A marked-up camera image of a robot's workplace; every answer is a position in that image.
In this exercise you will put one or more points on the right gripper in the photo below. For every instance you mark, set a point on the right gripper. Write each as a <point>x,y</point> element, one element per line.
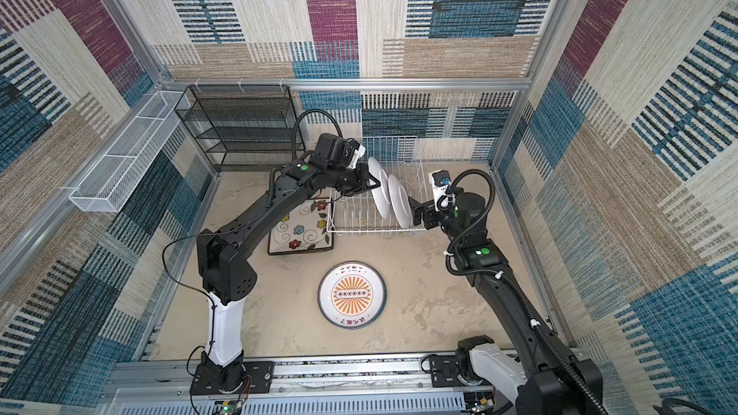
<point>430,214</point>

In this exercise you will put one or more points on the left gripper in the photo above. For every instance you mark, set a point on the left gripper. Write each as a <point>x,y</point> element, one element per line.
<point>365,175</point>

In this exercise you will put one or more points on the white round plate three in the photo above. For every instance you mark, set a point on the white round plate three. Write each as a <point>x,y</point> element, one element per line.
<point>381,193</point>

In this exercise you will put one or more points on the white round plate four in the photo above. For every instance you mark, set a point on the white round plate four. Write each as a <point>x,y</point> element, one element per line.
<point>400,202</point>

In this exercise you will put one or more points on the white round plate two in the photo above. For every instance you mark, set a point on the white round plate two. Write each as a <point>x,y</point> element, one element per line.
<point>352,295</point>

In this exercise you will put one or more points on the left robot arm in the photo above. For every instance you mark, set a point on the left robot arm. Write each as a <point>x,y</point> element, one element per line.
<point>223,256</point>

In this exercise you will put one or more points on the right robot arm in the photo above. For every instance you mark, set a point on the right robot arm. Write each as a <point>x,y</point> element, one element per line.
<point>545,377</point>

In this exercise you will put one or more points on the white wire dish rack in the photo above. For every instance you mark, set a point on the white wire dish rack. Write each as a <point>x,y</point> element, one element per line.
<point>398,156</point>

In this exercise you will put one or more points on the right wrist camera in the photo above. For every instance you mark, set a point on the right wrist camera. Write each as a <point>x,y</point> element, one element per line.
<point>440,180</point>

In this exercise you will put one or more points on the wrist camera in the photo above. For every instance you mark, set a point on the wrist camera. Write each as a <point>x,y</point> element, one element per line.
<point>354,151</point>
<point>440,180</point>

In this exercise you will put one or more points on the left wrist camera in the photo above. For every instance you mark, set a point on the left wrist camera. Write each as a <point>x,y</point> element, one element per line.
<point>354,151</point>

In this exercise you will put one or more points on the black wire shelf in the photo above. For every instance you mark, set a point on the black wire shelf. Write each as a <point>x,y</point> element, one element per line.
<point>241,128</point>

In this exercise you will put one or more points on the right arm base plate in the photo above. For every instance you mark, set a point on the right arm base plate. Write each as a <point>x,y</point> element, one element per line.
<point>445,371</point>

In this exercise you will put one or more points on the aluminium mounting rail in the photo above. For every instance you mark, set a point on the aluminium mounting rail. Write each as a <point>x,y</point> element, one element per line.
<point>331,384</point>

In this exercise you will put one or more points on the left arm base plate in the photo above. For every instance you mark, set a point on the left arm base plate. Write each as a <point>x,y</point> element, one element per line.
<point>238,378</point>

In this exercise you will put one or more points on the white mesh wall basket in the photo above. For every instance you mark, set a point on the white mesh wall basket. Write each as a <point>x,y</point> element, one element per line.
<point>114,177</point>

